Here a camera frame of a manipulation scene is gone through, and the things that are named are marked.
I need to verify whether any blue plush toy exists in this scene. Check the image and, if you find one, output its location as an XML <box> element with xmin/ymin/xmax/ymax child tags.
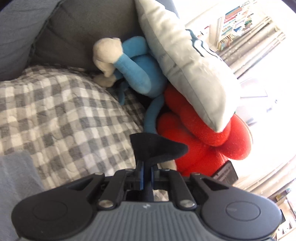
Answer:
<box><xmin>93</xmin><ymin>36</ymin><xmax>168</xmax><ymax>133</ymax></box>

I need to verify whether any red flower plush cushion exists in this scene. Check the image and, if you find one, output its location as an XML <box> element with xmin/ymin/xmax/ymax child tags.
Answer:
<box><xmin>157</xmin><ymin>85</ymin><xmax>252</xmax><ymax>176</ymax></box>

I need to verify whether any grey checked quilt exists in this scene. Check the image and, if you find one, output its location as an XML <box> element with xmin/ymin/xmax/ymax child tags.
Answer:
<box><xmin>1</xmin><ymin>66</ymin><xmax>145</xmax><ymax>189</ymax></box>

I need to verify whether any black smartphone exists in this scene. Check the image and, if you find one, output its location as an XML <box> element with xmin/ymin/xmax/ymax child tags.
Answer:
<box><xmin>212</xmin><ymin>160</ymin><xmax>238</xmax><ymax>185</ymax></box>

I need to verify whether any black garment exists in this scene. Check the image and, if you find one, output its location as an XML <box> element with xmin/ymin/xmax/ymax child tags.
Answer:
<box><xmin>130</xmin><ymin>133</ymin><xmax>188</xmax><ymax>202</ymax></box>

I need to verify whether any light grey pillow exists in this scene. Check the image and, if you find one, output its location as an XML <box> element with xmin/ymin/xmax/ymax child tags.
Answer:
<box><xmin>135</xmin><ymin>1</ymin><xmax>239</xmax><ymax>133</ymax></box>

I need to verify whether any grey sofa backrest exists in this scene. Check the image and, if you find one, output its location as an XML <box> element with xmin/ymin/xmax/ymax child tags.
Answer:
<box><xmin>0</xmin><ymin>0</ymin><xmax>144</xmax><ymax>82</ymax></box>

